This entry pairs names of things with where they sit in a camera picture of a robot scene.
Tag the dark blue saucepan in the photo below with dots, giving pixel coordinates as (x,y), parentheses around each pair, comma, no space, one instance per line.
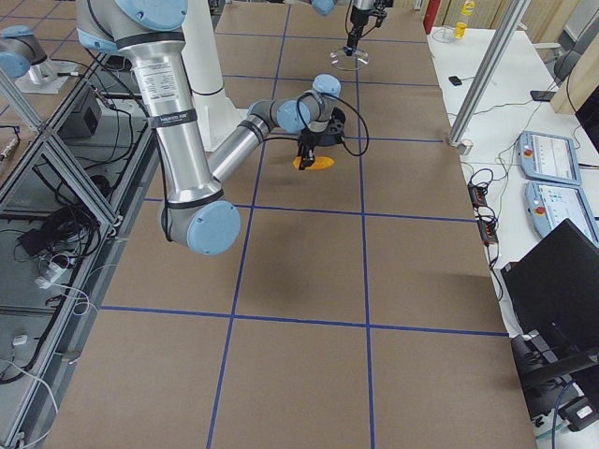
(333,133)

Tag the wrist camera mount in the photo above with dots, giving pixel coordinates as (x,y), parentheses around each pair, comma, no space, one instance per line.
(380,11)

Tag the teach pendant tablet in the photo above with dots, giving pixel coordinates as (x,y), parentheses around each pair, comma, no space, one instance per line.
(544,157)
(550,203)

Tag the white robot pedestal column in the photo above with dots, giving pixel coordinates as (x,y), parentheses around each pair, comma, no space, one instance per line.
(217,115)

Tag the yellow corn cob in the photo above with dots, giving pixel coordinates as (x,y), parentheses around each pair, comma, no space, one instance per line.
(320,163)

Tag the aluminium side frame rack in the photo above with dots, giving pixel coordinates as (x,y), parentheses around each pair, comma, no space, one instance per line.
(69,198)

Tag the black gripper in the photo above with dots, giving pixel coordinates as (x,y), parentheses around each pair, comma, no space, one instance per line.
(357,19)
(311,139)

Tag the glass pot lid blue knob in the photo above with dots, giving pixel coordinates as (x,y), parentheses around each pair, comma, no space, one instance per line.
(349,60)

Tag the small black square device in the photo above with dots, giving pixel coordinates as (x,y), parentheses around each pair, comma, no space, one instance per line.
(454,80)

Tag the black power strip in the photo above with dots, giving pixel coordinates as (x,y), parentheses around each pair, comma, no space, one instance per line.
(485,216)

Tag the near teach pendant tablet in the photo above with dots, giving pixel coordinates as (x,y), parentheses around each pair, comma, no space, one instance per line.
(550,203)

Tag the aluminium frame post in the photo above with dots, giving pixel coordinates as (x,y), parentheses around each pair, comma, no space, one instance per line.
(491,59)

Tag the far teach pendant tablet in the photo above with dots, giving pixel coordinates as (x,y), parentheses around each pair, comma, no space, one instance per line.
(544,157)

